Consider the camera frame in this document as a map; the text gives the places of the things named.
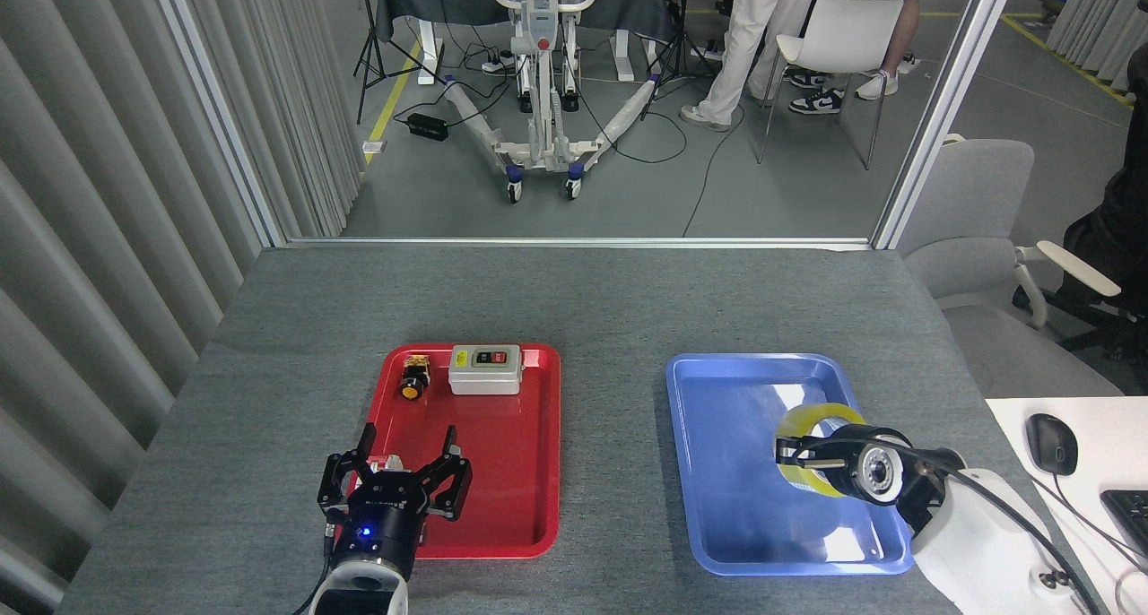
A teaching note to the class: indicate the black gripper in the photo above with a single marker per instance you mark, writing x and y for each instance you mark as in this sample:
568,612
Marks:
381,525
843,454

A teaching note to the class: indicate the yellow tape roll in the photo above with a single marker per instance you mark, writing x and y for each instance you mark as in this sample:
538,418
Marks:
812,415

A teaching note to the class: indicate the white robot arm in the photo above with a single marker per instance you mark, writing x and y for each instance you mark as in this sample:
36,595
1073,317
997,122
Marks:
359,594
978,530

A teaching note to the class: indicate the white circuit breaker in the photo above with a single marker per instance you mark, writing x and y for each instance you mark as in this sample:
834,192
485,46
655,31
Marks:
388,463

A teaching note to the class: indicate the blue plastic tray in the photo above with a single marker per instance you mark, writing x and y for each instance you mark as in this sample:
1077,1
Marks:
726,472

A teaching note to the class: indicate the yellow push button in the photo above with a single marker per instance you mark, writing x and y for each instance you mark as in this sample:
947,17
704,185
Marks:
414,387

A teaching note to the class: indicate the red plastic tray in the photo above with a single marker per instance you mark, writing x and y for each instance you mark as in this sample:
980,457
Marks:
511,472

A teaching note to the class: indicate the black computer mouse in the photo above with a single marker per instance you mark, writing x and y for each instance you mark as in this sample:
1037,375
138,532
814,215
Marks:
1051,445

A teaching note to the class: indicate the white desk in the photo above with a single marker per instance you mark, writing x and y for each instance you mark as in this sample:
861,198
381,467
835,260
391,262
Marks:
1108,436

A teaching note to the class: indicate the grey office chair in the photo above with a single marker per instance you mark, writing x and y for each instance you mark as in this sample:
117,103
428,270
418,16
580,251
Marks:
978,194

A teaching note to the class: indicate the black chair base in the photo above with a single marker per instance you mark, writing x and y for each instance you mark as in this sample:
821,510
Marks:
1090,315

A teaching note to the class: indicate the black keyboard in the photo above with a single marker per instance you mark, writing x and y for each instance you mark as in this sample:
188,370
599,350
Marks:
1132,518

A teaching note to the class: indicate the small white floor box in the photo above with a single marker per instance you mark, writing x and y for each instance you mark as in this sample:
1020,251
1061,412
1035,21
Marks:
374,147

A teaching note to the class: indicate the person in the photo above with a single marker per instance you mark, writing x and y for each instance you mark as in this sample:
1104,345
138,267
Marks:
753,23
908,14
1117,238
814,104

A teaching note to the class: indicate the black power adapter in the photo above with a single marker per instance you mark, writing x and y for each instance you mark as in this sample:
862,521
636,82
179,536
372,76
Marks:
427,126

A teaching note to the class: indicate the grey pleated curtain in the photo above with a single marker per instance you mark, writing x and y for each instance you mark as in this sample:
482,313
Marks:
90,238
1103,14

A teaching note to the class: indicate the white plastic chair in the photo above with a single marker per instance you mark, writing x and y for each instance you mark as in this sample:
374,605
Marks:
843,32

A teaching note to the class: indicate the black tripod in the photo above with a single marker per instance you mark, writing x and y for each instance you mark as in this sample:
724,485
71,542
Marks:
365,14
679,46

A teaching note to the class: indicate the white power strip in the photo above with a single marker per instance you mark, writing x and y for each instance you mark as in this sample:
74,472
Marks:
498,62

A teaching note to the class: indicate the white wheeled stand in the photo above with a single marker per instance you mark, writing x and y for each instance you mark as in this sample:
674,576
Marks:
541,23

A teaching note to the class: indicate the grey switch box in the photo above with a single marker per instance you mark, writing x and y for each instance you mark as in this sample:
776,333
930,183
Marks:
485,375

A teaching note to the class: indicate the silver frame rail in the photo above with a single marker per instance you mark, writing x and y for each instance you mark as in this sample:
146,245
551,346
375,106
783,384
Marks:
574,242

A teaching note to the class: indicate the silver frame post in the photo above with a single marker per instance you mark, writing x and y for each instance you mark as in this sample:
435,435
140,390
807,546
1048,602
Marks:
219,104
943,104

